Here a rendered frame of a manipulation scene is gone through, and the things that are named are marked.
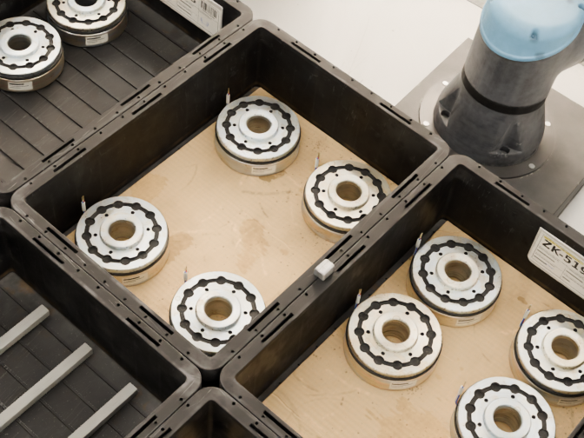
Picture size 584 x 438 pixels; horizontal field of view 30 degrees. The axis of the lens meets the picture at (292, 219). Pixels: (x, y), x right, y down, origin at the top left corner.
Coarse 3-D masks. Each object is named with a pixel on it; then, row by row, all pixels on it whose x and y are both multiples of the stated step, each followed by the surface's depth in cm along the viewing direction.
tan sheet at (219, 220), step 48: (192, 144) 132; (336, 144) 134; (144, 192) 127; (192, 192) 128; (240, 192) 129; (288, 192) 129; (192, 240) 124; (240, 240) 125; (288, 240) 125; (144, 288) 120
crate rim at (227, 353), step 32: (192, 64) 126; (320, 64) 128; (160, 96) 123; (416, 128) 123; (64, 160) 117; (32, 192) 114; (32, 224) 111; (288, 288) 109; (160, 320) 106; (256, 320) 107; (192, 352) 104; (224, 352) 104
